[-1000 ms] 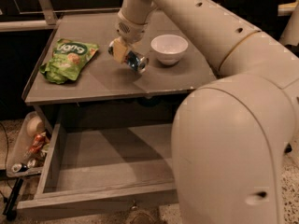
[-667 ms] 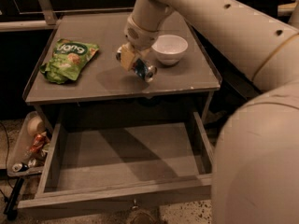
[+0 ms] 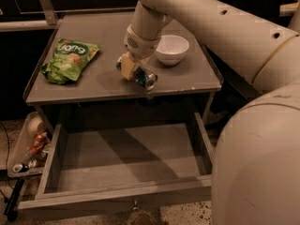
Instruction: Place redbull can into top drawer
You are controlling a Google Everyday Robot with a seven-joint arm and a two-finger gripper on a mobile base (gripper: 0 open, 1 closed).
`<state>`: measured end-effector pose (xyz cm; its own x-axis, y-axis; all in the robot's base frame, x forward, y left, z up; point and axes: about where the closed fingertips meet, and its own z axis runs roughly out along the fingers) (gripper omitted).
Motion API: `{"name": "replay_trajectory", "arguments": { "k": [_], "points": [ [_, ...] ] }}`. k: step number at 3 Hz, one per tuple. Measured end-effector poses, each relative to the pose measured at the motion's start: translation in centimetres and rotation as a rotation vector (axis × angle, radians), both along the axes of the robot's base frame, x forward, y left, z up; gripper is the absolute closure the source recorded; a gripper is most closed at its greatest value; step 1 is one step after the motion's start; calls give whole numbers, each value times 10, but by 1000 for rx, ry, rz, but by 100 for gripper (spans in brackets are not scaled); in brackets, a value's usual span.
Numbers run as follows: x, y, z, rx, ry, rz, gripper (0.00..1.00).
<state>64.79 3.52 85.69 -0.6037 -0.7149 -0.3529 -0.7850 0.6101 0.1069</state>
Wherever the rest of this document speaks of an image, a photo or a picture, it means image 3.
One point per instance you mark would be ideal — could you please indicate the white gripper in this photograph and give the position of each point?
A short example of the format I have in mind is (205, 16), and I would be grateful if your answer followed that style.
(140, 47)

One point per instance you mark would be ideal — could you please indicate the silver blue redbull can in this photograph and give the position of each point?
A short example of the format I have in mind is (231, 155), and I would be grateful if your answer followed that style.
(142, 76)

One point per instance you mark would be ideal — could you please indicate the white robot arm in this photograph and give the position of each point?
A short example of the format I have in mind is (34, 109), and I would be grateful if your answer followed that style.
(256, 168)

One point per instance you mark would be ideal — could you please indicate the grey cabinet with top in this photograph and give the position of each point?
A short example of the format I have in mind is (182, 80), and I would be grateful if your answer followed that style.
(106, 77)

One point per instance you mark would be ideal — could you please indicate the open grey top drawer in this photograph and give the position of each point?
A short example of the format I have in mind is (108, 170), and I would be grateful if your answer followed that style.
(97, 170)

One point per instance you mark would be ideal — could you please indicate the red soda can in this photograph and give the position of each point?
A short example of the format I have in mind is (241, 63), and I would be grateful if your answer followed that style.
(38, 144)

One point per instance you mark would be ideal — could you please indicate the black topped can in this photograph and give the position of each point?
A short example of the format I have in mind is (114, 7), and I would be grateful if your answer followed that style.
(20, 168)

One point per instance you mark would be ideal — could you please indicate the white bowl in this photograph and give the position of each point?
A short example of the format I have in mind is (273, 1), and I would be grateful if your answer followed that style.
(171, 49)

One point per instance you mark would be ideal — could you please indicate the green chip bag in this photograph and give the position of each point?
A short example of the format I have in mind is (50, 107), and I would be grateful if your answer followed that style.
(69, 58)

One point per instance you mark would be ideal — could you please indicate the metal railing bar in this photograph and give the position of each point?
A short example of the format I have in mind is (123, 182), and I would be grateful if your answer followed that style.
(22, 15)

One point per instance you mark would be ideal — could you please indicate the white round cup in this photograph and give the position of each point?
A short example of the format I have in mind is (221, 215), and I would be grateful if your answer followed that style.
(36, 126)

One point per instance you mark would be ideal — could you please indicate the clear plastic bin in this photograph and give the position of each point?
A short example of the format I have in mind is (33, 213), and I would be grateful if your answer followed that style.
(37, 162)

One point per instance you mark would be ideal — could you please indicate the black office chair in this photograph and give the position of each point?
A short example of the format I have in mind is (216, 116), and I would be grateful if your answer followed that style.
(250, 3)

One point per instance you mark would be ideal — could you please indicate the black stand leg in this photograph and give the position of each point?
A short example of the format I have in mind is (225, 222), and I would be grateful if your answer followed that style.
(10, 212)

